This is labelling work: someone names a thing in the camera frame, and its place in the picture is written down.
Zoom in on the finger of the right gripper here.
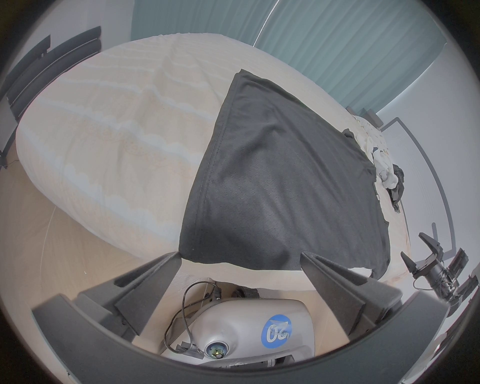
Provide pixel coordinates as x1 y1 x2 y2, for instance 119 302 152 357
400 252 423 280
419 232 443 260

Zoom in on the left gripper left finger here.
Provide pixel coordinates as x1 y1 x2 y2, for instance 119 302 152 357
77 252 183 342

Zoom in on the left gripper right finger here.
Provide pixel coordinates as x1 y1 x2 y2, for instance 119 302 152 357
300 252 407 337

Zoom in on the pile of clothes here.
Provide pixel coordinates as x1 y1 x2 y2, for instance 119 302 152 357
369 146 406 215

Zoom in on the black cable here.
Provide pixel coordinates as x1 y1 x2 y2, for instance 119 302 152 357
164 280 223 355

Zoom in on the grey bedside table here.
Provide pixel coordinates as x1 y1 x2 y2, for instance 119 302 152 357
345 106 383 130

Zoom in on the white printed pillow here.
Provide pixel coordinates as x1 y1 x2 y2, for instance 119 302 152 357
354 114 388 151

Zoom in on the black chest of drawers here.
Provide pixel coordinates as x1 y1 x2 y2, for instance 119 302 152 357
0 25 103 169

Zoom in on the blue-green curtain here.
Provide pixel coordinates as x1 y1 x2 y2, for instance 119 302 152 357
131 0 280 46
257 0 449 109

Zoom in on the bed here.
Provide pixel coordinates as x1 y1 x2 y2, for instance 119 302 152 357
15 33 456 297

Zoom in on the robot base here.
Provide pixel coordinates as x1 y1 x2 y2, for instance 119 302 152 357
159 285 316 370

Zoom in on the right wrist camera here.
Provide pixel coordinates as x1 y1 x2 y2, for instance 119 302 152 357
447 247 470 279

